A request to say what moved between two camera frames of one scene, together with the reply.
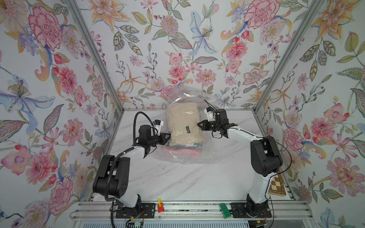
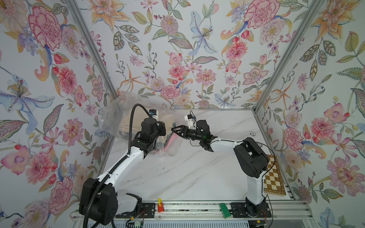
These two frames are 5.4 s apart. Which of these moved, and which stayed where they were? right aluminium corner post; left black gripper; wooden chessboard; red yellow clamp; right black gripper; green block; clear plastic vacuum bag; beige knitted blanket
Moved: right black gripper; clear plastic vacuum bag; beige knitted blanket
Stayed: green block; red yellow clamp; left black gripper; wooden chessboard; right aluminium corner post
